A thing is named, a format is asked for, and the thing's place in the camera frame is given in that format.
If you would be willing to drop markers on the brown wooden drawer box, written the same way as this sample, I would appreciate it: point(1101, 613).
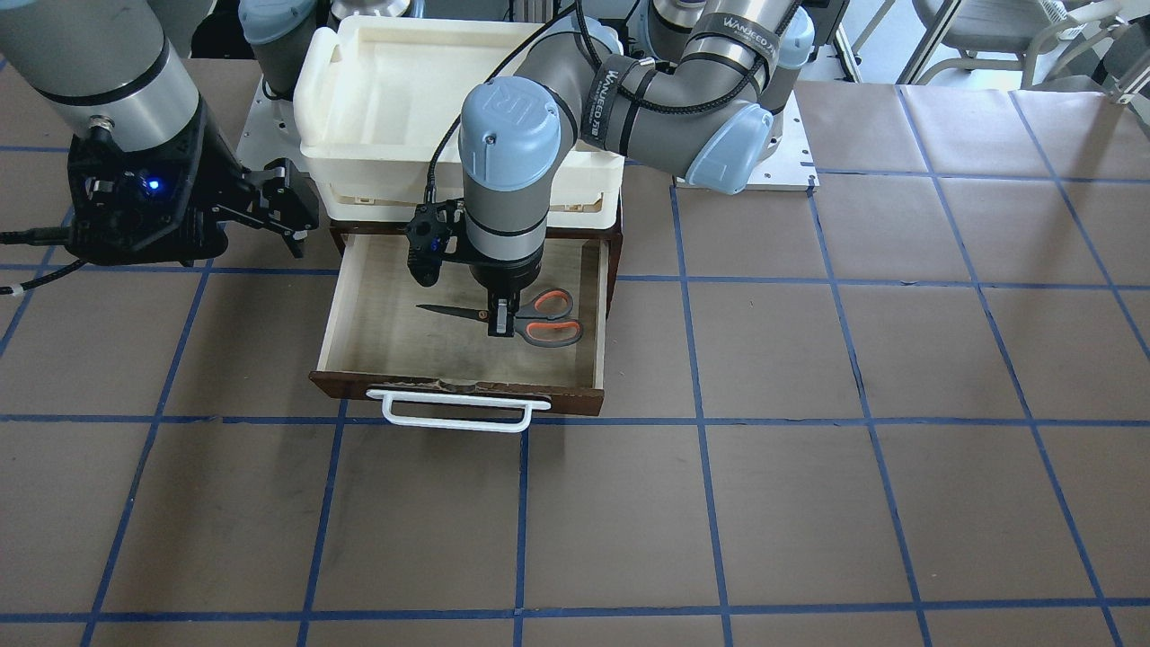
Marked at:
point(381, 334)

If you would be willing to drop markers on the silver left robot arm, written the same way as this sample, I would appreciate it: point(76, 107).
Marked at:
point(709, 121)

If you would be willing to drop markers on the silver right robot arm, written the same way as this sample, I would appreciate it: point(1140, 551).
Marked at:
point(108, 58)

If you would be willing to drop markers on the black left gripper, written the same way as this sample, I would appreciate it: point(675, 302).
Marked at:
point(504, 275)

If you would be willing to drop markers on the white drawer handle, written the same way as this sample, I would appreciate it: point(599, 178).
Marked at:
point(452, 411)

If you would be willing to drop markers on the cream plastic tray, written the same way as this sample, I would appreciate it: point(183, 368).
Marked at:
point(375, 96)

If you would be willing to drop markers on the grey office chair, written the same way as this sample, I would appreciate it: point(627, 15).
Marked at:
point(1001, 35)

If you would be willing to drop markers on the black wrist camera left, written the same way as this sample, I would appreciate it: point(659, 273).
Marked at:
point(430, 232)

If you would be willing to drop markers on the grey orange handled scissors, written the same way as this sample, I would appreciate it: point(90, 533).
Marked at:
point(546, 320)

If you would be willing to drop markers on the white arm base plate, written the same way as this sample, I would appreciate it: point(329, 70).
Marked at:
point(782, 153)
point(270, 132)

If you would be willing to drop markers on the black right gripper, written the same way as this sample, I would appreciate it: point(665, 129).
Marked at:
point(218, 171)

